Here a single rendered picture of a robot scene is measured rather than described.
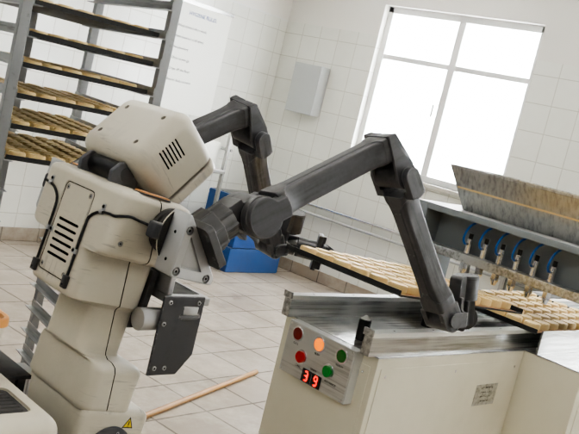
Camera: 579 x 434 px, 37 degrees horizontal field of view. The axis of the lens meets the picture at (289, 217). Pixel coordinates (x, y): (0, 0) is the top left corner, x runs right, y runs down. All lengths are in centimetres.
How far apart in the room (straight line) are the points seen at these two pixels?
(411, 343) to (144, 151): 95
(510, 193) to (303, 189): 124
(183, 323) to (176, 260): 24
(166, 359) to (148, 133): 44
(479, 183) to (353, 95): 439
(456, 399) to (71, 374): 116
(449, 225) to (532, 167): 337
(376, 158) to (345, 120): 540
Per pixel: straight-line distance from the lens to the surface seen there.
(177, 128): 160
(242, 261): 682
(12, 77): 256
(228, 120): 206
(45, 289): 333
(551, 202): 269
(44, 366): 177
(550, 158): 622
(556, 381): 264
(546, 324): 273
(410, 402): 228
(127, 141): 161
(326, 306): 237
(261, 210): 154
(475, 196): 286
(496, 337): 254
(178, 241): 148
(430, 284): 193
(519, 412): 271
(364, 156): 173
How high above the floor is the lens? 138
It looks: 7 degrees down
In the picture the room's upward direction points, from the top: 14 degrees clockwise
